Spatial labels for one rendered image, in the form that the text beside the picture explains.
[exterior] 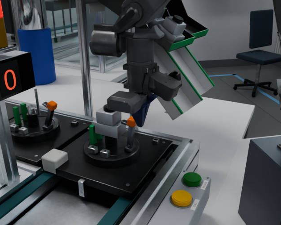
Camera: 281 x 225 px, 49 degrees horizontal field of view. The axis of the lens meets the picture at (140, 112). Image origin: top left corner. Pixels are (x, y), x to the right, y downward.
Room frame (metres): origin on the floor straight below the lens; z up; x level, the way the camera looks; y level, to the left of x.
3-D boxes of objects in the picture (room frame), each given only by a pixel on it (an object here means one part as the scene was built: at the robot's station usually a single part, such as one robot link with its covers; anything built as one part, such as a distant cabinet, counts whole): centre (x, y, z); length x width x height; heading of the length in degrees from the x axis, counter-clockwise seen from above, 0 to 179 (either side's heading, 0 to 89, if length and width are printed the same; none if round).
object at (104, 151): (0.62, 0.08, 1.00); 0.02 x 0.01 x 0.02; 64
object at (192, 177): (0.56, -0.11, 0.96); 0.04 x 0.04 x 0.02
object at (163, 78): (0.62, -0.05, 1.17); 0.07 x 0.07 x 0.06; 61
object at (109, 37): (0.65, 0.04, 1.27); 0.12 x 0.08 x 0.11; 70
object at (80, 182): (0.56, 0.13, 0.95); 0.01 x 0.01 x 0.04; 64
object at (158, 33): (0.64, 0.00, 1.25); 0.09 x 0.06 x 0.07; 70
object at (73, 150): (0.67, 0.07, 0.96); 0.24 x 0.24 x 0.02; 64
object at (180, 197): (0.50, -0.08, 0.96); 0.04 x 0.04 x 0.02
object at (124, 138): (0.67, 0.07, 0.98); 0.14 x 0.14 x 0.02
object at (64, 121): (0.78, 0.30, 1.01); 0.24 x 0.24 x 0.13; 64
